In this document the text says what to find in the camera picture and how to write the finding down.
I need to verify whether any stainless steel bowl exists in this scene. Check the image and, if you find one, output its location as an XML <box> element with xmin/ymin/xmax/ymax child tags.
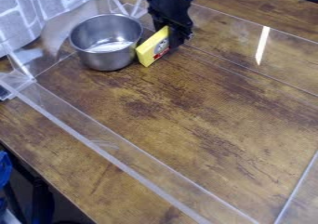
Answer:
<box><xmin>68</xmin><ymin>14</ymin><xmax>143</xmax><ymax>72</ymax></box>

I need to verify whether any blue object at edge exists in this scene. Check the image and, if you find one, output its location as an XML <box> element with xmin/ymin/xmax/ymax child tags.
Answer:
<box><xmin>0</xmin><ymin>151</ymin><xmax>12</xmax><ymax>189</ymax></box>

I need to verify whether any grey white patterned cloth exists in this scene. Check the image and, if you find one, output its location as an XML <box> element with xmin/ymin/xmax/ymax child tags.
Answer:
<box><xmin>0</xmin><ymin>0</ymin><xmax>89</xmax><ymax>58</ymax></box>

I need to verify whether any yellow butter block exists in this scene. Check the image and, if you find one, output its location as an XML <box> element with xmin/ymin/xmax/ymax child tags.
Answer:
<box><xmin>135</xmin><ymin>26</ymin><xmax>168</xmax><ymax>67</ymax></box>

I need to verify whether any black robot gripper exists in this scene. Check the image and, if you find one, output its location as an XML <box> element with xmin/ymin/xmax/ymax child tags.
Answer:
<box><xmin>147</xmin><ymin>0</ymin><xmax>193</xmax><ymax>49</ymax></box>

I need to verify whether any clear acrylic corner bracket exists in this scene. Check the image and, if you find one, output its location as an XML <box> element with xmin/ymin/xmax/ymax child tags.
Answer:
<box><xmin>107</xmin><ymin>0</ymin><xmax>148</xmax><ymax>19</ymax></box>

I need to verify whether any clear acrylic barrier wall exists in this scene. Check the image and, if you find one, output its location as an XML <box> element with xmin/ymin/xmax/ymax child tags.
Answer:
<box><xmin>0</xmin><ymin>0</ymin><xmax>260</xmax><ymax>224</ymax></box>

